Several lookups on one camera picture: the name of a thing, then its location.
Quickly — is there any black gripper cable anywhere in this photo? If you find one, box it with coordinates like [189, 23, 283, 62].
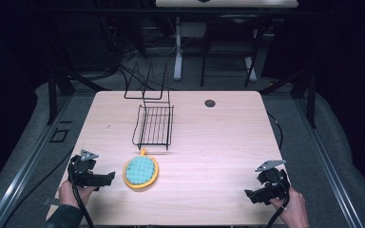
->
[264, 179, 291, 228]
[67, 162, 95, 228]

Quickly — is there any person's right hand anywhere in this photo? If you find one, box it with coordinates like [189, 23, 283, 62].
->
[269, 185, 311, 228]

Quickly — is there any black metal stand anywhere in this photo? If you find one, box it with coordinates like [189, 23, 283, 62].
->
[46, 65, 112, 126]
[259, 66, 318, 129]

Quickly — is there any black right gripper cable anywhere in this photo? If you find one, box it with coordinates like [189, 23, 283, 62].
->
[264, 179, 291, 228]

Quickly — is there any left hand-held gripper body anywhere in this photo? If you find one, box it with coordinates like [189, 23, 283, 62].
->
[67, 149, 100, 188]

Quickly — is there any thin black cable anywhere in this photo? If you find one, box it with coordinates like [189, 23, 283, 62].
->
[266, 111, 284, 150]

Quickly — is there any white desk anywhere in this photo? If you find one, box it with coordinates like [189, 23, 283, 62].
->
[155, 0, 299, 82]

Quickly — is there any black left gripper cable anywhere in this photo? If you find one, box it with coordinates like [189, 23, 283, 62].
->
[67, 162, 95, 228]

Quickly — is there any black wire rack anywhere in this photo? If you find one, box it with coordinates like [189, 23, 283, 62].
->
[124, 61, 175, 151]

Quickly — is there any black metal stool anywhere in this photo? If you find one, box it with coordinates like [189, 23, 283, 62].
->
[200, 12, 269, 88]

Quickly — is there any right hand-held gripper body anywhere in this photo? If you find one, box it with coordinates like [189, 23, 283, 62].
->
[255, 160, 291, 201]

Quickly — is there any person's left hand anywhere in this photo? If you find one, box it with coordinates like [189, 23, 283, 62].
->
[58, 180, 99, 210]

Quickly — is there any grey metal floor rail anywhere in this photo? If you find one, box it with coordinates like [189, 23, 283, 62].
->
[0, 94, 74, 228]
[293, 94, 364, 228]

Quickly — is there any yellow-rimmed teal scrubbing pad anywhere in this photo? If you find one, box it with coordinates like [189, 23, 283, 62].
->
[123, 147, 160, 190]

